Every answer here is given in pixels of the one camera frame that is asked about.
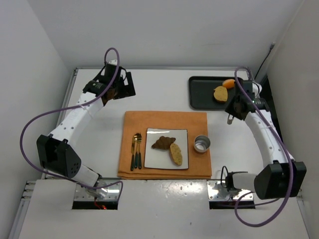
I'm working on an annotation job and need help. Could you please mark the gold fork green handle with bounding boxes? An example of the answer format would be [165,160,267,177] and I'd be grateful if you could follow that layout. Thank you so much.
[137,133,142,169]

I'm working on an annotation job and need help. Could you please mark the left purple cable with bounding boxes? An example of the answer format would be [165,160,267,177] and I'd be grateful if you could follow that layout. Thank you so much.
[19,47,124,200]

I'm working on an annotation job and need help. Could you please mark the metal cup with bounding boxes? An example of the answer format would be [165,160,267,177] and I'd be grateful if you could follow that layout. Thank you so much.
[194,135,211,153]

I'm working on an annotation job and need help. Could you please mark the black tray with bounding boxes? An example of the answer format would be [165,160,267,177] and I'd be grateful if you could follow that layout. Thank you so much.
[188,76,235,111]

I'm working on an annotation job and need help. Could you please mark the metal serving tongs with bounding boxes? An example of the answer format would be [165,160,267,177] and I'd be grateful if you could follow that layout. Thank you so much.
[227,115,234,125]

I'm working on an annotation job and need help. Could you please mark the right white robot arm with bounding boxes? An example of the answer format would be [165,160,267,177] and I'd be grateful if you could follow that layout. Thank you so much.
[225,79,307,200]

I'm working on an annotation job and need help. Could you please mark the white square plate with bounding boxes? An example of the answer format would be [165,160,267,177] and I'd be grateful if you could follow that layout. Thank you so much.
[144,128,189,170]

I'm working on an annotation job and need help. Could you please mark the orange round bun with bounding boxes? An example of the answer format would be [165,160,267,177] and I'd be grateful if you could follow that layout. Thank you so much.
[222,79,236,89]

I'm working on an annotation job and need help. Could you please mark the black wall cable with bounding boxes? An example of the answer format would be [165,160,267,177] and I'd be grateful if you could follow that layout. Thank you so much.
[255,43,275,75]

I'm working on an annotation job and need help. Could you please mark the dark brown bread piece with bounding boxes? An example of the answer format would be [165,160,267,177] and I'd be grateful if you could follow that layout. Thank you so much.
[152,136,176,150]

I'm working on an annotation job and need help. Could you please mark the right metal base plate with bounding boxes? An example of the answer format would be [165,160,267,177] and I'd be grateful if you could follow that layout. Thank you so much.
[207,180,254,202]

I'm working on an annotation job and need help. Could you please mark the gold spoon green handle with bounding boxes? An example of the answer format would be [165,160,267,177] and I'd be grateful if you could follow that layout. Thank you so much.
[134,133,142,169]

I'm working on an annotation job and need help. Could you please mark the gold knife green handle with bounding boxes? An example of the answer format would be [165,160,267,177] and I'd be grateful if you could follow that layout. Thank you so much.
[130,136,135,171]

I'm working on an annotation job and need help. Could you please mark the bread slice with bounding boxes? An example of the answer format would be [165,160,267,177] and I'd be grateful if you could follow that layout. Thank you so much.
[169,143,183,166]
[213,86,228,103]

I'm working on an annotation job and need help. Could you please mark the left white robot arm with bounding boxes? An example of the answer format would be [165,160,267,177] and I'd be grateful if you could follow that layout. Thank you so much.
[36,60,136,199]

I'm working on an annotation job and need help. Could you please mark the orange cloth placemat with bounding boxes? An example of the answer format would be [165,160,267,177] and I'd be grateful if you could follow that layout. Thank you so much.
[118,111,212,180]

